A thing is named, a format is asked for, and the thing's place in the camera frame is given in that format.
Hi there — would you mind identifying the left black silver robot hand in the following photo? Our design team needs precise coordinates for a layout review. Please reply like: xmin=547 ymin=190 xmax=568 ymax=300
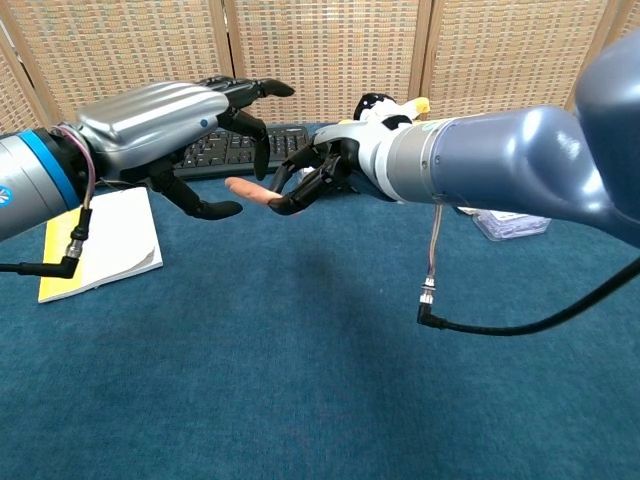
xmin=74 ymin=74 xmax=296 ymax=221

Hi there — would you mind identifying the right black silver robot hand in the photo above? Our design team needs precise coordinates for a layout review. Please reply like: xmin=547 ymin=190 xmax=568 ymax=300
xmin=268 ymin=121 xmax=396 ymax=217

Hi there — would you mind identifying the small pink sausage-shaped object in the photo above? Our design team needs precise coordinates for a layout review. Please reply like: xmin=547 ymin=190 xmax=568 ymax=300
xmin=224 ymin=177 xmax=307 ymax=217

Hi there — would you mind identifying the black white plush toy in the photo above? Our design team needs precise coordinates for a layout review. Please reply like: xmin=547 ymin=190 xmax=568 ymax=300
xmin=339 ymin=92 xmax=432 ymax=127

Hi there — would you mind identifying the woven bamboo screen panel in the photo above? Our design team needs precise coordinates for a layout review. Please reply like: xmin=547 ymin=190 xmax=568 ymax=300
xmin=607 ymin=0 xmax=640 ymax=51
xmin=223 ymin=0 xmax=432 ymax=126
xmin=0 ymin=0 xmax=237 ymax=132
xmin=419 ymin=0 xmax=622 ymax=122
xmin=0 ymin=22 xmax=57 ymax=136

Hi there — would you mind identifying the black computer keyboard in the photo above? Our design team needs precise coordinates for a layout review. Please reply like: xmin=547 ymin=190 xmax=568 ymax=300
xmin=172 ymin=124 xmax=312 ymax=183

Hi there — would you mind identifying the yellow white notebook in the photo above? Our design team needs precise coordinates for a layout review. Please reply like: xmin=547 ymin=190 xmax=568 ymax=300
xmin=37 ymin=186 xmax=165 ymax=305

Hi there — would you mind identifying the clear plastic small box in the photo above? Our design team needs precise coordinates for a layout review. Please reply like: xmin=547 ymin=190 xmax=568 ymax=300
xmin=471 ymin=206 xmax=552 ymax=243

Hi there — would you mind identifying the blue carpet table mat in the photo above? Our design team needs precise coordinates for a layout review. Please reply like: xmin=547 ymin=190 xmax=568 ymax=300
xmin=0 ymin=122 xmax=640 ymax=480

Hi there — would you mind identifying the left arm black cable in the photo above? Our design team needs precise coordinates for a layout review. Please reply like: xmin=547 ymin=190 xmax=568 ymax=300
xmin=0 ymin=124 xmax=97 ymax=282

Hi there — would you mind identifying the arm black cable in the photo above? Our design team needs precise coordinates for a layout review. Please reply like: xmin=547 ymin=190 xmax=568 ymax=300
xmin=417 ymin=203 xmax=640 ymax=337
xmin=0 ymin=124 xmax=97 ymax=282

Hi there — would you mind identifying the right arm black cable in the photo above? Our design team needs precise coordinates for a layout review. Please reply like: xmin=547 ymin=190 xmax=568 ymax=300
xmin=417 ymin=203 xmax=640 ymax=337

